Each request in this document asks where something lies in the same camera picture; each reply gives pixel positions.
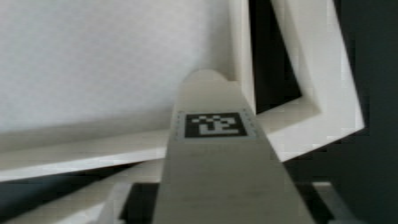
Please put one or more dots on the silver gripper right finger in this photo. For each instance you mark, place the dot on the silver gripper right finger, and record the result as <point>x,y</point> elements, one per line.
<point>325,204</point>

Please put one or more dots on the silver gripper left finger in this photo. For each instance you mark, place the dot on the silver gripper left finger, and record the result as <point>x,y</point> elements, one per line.
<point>128,207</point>

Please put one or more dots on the white desk leg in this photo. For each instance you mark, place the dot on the white desk leg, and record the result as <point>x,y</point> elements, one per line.
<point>226,185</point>

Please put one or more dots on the white desk top tray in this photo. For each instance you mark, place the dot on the white desk top tray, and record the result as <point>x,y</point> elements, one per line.
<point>96,55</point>

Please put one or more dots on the white right fence block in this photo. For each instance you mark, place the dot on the white right fence block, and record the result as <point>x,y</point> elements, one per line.
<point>318,118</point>

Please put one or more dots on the white front fence rail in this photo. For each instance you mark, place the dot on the white front fence rail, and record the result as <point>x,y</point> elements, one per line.
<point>60,199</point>

